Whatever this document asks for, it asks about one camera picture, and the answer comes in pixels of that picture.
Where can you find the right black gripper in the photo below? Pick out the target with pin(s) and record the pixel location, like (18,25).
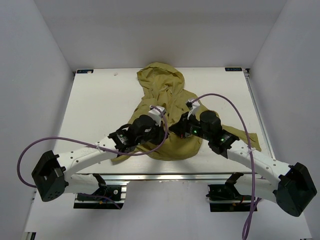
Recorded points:
(181,128)

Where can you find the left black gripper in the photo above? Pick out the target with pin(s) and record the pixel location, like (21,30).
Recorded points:
(160,134)

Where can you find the olive green hooded jacket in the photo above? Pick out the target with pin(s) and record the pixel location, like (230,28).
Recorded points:
(163,85)

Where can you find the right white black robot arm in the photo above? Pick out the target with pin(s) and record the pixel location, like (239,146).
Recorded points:
(289,186)

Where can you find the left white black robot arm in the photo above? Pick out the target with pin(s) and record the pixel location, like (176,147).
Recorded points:
(56,174)

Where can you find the right blue table label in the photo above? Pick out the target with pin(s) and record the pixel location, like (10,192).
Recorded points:
(233,69)

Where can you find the blue table label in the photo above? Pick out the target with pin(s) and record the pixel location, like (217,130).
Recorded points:
(233,69)
(84,71)

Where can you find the left blue table label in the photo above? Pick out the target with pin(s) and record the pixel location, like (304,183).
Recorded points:
(84,71)

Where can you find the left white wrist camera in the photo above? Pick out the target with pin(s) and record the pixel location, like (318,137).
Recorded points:
(157,113)

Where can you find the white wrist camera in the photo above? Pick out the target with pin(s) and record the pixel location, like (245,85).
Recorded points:
(157,113)
(193,107)

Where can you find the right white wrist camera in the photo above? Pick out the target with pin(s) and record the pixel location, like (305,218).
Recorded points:
(193,107)

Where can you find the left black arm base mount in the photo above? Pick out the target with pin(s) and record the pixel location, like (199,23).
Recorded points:
(98,192)

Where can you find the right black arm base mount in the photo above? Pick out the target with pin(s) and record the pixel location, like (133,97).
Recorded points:
(224,198)

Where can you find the aluminium right side rail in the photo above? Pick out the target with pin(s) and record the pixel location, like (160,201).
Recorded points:
(266,138)

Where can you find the aluminium front table rail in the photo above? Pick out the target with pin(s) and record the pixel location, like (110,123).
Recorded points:
(165,177)

